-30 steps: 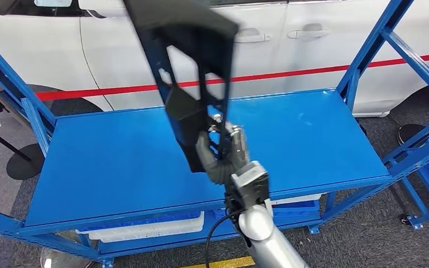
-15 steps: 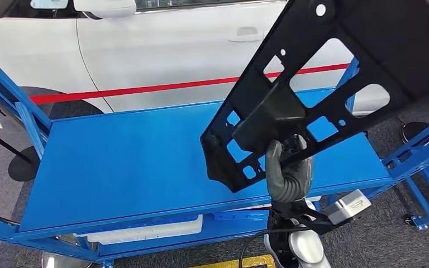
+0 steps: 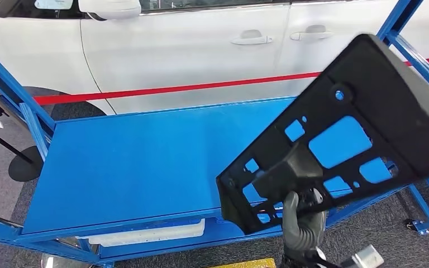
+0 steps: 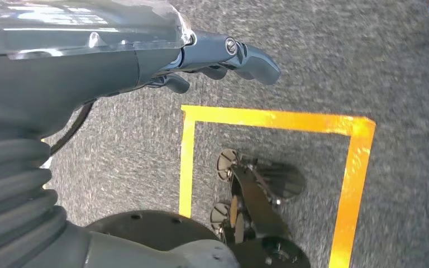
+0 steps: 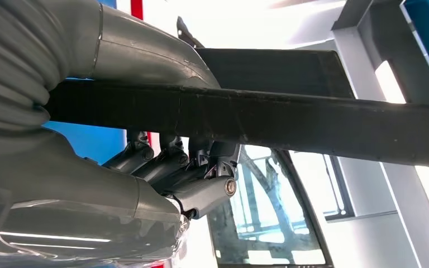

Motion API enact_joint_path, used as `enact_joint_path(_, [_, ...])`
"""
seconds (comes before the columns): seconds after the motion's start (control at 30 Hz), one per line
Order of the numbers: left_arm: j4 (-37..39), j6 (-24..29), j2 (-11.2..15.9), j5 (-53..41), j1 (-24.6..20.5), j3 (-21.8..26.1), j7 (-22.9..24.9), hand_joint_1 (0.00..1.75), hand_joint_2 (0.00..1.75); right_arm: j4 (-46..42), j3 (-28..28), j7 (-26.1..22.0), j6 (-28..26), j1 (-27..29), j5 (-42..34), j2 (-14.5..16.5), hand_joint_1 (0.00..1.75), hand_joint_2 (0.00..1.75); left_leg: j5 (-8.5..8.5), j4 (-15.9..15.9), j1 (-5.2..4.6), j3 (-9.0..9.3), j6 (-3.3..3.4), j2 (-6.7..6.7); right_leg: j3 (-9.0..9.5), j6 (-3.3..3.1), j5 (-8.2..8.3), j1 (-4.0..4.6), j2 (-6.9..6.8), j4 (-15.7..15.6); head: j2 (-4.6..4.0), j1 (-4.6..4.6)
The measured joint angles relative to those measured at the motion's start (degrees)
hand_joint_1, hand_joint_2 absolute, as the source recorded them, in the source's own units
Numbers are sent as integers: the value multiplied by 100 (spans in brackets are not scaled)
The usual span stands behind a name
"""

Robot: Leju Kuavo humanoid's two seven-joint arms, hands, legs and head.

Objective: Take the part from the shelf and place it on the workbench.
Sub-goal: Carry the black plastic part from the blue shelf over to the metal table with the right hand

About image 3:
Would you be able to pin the white car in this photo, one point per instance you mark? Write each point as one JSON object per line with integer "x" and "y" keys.
{"x": 181, "y": 48}

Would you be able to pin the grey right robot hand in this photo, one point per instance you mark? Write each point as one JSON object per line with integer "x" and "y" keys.
{"x": 303, "y": 233}

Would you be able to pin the red barrier belt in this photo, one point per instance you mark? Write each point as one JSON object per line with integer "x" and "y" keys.
{"x": 162, "y": 90}

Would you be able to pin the white plastic crate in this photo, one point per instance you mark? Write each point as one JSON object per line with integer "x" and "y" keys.
{"x": 144, "y": 235}

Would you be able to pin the blue metal shelf rack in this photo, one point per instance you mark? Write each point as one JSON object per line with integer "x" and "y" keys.
{"x": 125, "y": 166}

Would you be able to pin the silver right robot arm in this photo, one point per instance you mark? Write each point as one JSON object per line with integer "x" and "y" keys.
{"x": 303, "y": 262}

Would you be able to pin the black plastic plate frame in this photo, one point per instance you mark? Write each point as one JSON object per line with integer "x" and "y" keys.
{"x": 384, "y": 74}

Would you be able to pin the black stanchion with disc base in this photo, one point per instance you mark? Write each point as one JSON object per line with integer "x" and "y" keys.
{"x": 25, "y": 166}

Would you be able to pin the stanchion with chrome base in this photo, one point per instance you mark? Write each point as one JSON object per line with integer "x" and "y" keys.
{"x": 49, "y": 263}

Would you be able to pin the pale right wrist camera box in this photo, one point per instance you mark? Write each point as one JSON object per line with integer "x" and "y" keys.
{"x": 366, "y": 257}

